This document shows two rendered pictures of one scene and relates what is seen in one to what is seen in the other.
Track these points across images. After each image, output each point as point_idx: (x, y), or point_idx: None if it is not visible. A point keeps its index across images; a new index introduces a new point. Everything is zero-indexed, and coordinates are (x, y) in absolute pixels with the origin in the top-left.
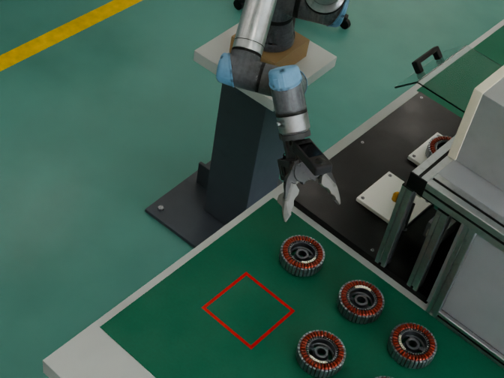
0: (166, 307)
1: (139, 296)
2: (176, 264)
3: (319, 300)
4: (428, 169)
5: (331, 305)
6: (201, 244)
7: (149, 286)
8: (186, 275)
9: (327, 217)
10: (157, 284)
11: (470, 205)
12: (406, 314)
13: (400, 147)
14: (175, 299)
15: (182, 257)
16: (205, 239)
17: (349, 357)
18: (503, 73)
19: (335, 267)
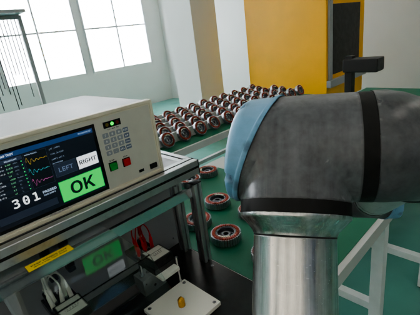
0: (352, 222)
1: (372, 225)
2: (360, 244)
3: (252, 239)
4: (183, 162)
5: (245, 237)
6: (350, 259)
7: (370, 230)
8: (349, 238)
9: (249, 285)
10: (366, 231)
11: (162, 153)
12: (195, 239)
13: None
14: (349, 226)
15: (359, 249)
16: (348, 262)
17: (234, 217)
18: (115, 107)
19: (241, 258)
